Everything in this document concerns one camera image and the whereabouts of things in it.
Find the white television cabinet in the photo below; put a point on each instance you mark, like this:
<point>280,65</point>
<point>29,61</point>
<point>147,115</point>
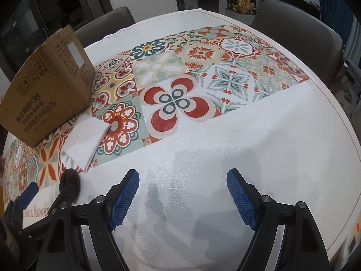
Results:
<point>239,15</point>

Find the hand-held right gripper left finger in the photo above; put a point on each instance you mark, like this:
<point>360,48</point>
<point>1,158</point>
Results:
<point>125,200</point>

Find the brown cardboard box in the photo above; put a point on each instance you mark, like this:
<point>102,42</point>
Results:
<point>42,90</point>

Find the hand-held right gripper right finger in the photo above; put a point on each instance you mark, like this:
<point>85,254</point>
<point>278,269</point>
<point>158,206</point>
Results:
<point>242,200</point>

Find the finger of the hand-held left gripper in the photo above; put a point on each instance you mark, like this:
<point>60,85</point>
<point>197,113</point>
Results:
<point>63,200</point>
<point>29,192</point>

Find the white cloth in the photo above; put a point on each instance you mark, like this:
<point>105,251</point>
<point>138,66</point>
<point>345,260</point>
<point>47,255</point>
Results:
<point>84,138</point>

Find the grey dining chair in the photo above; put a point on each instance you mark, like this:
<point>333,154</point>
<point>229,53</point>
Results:
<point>299,31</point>
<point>104,24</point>

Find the patterned tablecloth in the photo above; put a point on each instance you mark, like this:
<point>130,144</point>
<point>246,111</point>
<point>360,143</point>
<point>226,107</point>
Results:
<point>225,146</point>

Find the yellow bag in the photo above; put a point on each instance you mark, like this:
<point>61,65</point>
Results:
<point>244,5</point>

